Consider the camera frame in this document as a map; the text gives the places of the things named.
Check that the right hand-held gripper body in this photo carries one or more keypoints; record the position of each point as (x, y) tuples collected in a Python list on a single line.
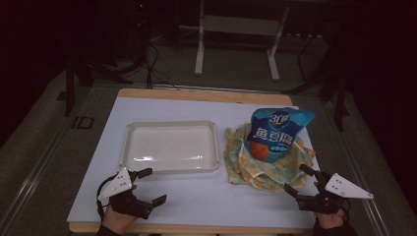
[(344, 188)]

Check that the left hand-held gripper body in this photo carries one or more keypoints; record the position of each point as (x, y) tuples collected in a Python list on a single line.
[(118, 185)]

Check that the person's right hand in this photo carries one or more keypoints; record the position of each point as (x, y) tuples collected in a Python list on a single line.
[(331, 220)]

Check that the person's left hand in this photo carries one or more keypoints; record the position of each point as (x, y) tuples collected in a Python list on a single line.
[(116, 220)]

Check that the white plastic tray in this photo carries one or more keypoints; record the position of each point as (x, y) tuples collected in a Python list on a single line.
[(170, 147)]

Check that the yellow green patterned cloth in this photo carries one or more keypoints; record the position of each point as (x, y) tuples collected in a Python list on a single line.
[(249, 170)]

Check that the blue snack bag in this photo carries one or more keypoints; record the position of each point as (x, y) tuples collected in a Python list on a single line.
[(273, 137)]

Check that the black metal stand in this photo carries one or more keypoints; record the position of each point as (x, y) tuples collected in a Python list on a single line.
[(341, 98), (69, 85)]

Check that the white metal stand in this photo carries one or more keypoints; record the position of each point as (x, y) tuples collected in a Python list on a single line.
[(236, 25)]

